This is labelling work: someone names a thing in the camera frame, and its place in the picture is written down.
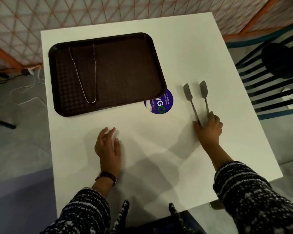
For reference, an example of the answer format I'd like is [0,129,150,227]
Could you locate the person's legs in dark jeans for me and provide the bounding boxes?
[111,199,207,234]

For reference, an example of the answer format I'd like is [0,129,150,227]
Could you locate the white cable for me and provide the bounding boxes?
[9,67,47,107]

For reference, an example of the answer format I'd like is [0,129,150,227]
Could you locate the long metal tongs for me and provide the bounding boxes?
[68,43,98,105]

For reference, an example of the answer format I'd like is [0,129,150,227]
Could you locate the orange mesh fence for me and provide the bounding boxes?
[0,0,293,72]

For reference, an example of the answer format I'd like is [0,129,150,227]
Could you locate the green slatted chair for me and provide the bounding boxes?
[225,18,293,121]

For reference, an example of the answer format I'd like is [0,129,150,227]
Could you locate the person's right forearm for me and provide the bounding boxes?
[204,143,293,234]

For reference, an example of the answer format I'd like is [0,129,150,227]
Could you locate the person's left hand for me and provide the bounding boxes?
[94,127,123,177]

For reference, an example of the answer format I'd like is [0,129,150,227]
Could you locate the person's right hand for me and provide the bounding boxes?
[192,111,224,151]

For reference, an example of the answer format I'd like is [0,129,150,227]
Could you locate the short metal tongs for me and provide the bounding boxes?
[183,80,211,126]

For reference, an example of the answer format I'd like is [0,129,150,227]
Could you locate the dark brown plastic tray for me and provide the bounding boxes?
[48,32,168,118]

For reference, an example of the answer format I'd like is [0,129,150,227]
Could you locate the round purple sticker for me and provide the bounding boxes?
[143,88,174,115]

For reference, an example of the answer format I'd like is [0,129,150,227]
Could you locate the black bag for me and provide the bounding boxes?
[261,43,293,80]

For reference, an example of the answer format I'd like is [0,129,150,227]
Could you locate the brown strap wristwatch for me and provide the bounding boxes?
[95,171,117,187]

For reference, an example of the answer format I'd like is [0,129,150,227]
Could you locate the person's left forearm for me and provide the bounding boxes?
[40,176,117,234]

